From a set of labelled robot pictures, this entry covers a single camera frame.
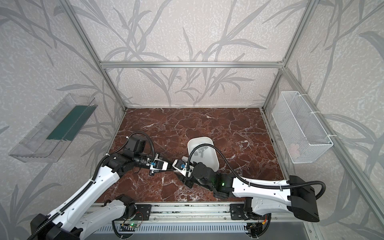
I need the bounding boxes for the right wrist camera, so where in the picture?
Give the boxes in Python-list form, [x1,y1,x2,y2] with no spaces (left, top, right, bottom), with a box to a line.
[172,160,192,178]

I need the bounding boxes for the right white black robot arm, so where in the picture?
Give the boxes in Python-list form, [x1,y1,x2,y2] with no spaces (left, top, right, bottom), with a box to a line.
[173,143,326,223]

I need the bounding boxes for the green circuit board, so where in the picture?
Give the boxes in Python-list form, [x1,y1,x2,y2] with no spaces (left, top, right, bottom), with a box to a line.
[121,223,141,232]

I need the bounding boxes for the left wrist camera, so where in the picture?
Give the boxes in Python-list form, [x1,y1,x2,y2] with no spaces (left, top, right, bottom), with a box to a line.
[149,159,169,176]

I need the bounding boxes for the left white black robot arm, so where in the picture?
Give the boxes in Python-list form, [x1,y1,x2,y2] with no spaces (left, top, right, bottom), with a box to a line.
[29,132,156,240]

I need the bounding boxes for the pink object in basket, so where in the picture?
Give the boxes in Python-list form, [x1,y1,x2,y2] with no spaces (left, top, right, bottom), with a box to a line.
[288,144,300,156]

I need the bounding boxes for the clear plastic wall bin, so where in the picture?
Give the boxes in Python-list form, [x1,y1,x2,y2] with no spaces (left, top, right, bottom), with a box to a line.
[9,94,98,163]

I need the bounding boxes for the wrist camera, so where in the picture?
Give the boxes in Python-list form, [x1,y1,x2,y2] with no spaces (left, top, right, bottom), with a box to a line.
[172,160,192,178]
[149,159,169,176]

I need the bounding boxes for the white oval tray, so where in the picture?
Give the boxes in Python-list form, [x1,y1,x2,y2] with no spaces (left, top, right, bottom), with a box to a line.
[188,137,220,172]

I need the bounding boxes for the white wire mesh basket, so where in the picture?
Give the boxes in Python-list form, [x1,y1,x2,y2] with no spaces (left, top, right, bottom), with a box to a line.
[272,91,334,164]

